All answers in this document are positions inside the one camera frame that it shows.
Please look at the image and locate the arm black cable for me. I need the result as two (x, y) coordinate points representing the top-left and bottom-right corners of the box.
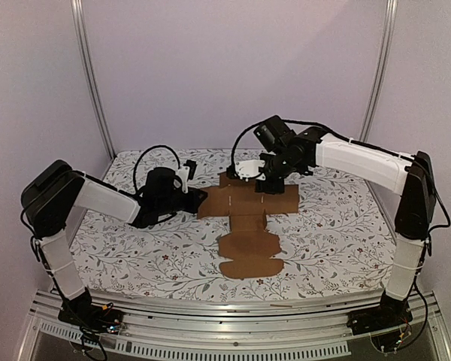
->
(229, 119), (418, 170)
(132, 144), (181, 193)

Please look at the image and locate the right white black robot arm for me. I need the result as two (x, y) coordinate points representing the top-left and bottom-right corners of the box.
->
(253, 116), (443, 328)

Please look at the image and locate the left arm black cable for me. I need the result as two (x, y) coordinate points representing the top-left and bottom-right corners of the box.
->
(132, 144), (181, 193)

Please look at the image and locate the aluminium frame post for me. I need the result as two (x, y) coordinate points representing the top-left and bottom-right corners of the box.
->
(359, 0), (398, 141)
(71, 0), (117, 160)

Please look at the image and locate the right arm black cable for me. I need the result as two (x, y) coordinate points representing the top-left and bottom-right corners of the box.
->
(229, 119), (418, 170)

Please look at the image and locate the left aluminium frame post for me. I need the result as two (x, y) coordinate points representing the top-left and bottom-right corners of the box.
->
(71, 0), (117, 160)

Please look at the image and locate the floral patterned table mat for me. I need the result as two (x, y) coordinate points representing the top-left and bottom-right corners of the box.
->
(71, 147), (408, 303)

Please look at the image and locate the right aluminium frame post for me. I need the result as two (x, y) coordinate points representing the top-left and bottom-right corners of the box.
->
(359, 0), (398, 141)

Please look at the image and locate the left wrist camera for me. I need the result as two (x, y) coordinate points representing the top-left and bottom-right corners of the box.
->
(174, 159), (197, 194)

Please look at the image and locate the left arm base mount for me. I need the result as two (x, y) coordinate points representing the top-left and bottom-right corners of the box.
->
(58, 292), (125, 334)

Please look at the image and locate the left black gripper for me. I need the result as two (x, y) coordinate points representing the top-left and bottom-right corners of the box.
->
(157, 187), (207, 217)

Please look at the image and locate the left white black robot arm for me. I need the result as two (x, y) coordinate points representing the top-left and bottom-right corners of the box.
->
(20, 159), (207, 326)

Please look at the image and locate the aluminium front rail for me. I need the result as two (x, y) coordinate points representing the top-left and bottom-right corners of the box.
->
(18, 291), (451, 360)

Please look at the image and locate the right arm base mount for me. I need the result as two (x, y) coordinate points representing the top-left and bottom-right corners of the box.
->
(347, 292), (413, 335)

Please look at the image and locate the brown cardboard box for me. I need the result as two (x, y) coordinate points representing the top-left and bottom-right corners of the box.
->
(197, 172), (299, 279)

